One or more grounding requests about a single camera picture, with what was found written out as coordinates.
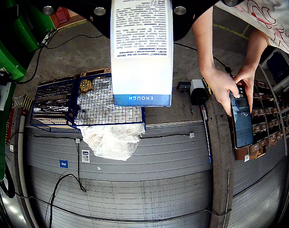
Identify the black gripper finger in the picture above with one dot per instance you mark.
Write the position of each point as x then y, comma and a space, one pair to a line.
182, 21
99, 21

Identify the blue white Enough carton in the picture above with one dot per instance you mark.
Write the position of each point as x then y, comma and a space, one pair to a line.
142, 71

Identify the large dark blue smartphone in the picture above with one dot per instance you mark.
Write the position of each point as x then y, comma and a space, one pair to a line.
242, 126

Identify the person's left forearm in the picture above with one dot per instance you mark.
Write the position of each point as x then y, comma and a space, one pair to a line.
255, 50

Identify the person's right forearm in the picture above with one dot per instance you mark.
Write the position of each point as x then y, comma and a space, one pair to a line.
202, 42

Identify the brown cardboard box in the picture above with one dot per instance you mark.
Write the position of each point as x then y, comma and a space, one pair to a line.
75, 20

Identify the person's right hand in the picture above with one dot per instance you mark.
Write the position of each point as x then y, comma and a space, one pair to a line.
220, 88

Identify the person's left hand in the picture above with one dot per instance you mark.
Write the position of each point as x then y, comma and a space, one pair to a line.
249, 78

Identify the small pink carton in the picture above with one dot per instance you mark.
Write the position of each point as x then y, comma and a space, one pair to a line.
62, 15

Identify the yellow black striped bumper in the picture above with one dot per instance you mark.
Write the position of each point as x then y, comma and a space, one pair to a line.
207, 86
23, 102

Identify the wooden pallet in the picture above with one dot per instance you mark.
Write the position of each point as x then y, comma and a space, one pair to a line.
59, 79

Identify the black white door device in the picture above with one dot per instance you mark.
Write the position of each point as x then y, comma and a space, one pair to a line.
196, 91

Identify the person in white shirt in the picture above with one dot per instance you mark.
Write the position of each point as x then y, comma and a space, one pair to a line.
272, 14

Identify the green metal workstation stand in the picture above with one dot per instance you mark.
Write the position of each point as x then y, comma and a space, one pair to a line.
6, 54

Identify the black power adapter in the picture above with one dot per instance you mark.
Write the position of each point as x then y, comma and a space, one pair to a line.
0, 78

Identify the white paper label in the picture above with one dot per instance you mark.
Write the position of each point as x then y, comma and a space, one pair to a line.
4, 96

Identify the metal shelf rack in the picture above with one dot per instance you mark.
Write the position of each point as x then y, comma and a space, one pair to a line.
272, 107

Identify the small white label sign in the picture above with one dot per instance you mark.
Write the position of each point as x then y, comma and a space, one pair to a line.
85, 156

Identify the small blue sign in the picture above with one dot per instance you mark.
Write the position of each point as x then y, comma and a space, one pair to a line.
63, 164

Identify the grey roller shutter door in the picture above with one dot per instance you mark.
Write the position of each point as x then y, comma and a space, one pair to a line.
135, 190

